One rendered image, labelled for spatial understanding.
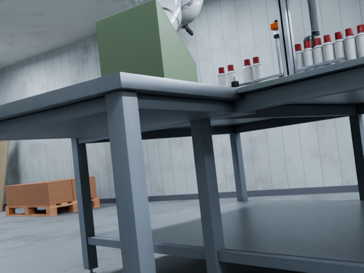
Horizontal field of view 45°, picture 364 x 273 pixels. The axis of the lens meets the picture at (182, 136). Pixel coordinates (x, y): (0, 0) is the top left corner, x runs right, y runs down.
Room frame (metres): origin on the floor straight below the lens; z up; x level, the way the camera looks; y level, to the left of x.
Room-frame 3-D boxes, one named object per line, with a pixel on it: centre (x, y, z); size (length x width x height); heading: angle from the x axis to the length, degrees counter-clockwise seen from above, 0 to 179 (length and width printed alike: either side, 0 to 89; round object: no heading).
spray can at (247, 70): (2.34, -0.39, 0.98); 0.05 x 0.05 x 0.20
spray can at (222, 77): (2.48, -0.26, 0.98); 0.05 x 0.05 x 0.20
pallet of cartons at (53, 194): (6.96, 2.14, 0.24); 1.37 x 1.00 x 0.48; 55
